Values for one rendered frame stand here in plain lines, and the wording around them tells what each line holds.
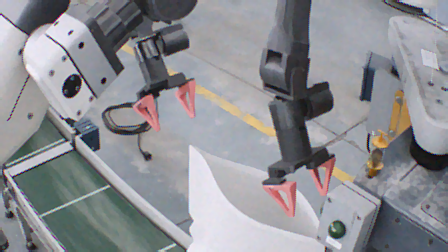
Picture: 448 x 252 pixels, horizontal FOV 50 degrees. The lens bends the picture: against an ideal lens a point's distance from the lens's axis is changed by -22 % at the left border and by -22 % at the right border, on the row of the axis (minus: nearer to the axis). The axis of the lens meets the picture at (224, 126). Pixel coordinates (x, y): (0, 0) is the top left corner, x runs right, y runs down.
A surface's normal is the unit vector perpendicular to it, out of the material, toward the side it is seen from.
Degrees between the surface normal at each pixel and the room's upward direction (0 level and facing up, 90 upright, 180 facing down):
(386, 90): 90
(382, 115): 90
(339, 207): 90
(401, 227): 90
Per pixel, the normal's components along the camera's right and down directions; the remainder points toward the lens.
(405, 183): 0.06, -0.85
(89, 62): 0.68, 0.42
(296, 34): 0.57, 0.06
